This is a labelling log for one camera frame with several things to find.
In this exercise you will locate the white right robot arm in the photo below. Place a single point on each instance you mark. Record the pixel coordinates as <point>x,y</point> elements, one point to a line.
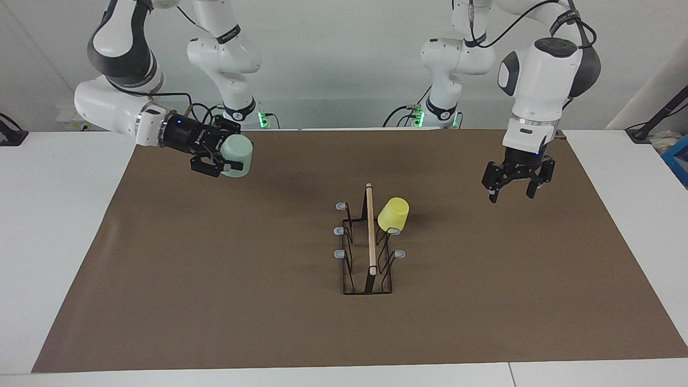
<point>107,107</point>

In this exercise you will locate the black table clamp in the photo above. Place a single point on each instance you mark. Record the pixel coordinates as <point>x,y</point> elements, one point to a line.
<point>11,137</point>

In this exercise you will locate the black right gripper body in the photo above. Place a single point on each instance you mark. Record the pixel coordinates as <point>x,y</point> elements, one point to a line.
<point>188,135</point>

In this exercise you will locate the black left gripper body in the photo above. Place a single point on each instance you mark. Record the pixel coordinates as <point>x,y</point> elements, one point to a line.
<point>522,160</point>

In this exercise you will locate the black stand with base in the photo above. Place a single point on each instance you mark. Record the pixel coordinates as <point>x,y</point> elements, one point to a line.
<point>642,133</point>

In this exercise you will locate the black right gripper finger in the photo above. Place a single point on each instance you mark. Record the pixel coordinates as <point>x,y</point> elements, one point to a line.
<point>210,166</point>
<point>227,128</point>

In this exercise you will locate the white wall socket box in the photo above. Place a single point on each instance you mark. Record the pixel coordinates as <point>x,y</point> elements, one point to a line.
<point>65,121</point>

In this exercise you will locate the blue box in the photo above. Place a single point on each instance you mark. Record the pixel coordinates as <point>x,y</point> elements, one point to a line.
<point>678,161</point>

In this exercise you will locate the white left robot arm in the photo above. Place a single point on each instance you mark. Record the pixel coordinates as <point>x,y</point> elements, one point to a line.
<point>537,80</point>

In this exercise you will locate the brown table mat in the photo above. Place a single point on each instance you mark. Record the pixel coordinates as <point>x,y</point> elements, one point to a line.
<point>269,312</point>

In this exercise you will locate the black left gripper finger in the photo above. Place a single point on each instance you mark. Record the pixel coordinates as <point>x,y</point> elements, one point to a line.
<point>544,172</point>
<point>492,180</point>

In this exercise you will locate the pale green plastic cup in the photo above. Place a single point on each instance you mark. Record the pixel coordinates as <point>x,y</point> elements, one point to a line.
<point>239,153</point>

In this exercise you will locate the crumpled clear plastic bag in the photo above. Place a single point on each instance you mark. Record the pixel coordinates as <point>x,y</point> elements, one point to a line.
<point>664,142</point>

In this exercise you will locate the yellow plastic cup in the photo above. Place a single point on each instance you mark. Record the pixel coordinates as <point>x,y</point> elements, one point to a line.
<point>393,215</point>

